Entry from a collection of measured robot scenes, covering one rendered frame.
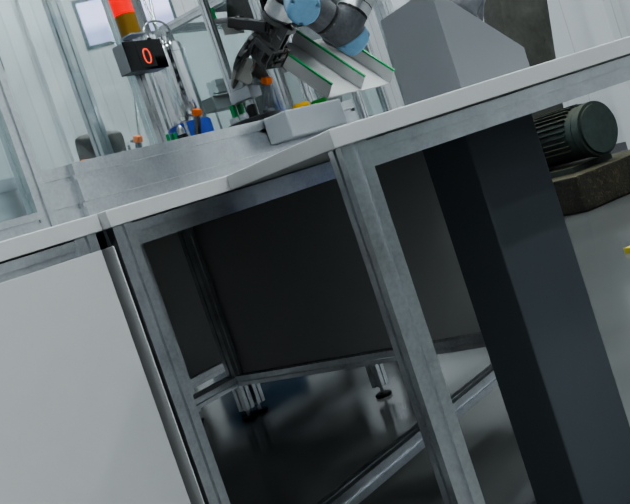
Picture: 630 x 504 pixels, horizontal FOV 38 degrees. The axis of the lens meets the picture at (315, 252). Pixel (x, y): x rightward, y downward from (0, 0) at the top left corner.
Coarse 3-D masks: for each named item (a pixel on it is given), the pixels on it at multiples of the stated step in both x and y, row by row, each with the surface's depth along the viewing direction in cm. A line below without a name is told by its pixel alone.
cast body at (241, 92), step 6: (240, 84) 224; (246, 84) 224; (252, 84) 224; (234, 90) 226; (240, 90) 224; (246, 90) 223; (252, 90) 224; (258, 90) 225; (234, 96) 226; (240, 96) 225; (246, 96) 224; (252, 96) 223; (234, 102) 226; (240, 102) 227
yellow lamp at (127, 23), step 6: (132, 12) 216; (120, 18) 215; (126, 18) 215; (132, 18) 216; (120, 24) 216; (126, 24) 215; (132, 24) 216; (138, 24) 217; (120, 30) 216; (126, 30) 215; (132, 30) 215; (138, 30) 216
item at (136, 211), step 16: (224, 176) 177; (176, 192) 167; (192, 192) 170; (208, 192) 173; (224, 192) 176; (128, 208) 157; (144, 208) 160; (160, 208) 163; (176, 208) 175; (112, 224) 154
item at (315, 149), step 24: (600, 48) 154; (624, 48) 156; (528, 72) 148; (552, 72) 150; (576, 72) 163; (456, 96) 142; (480, 96) 144; (360, 120) 135; (384, 120) 137; (408, 120) 139; (312, 144) 139; (336, 144) 134; (264, 168) 159; (288, 168) 157
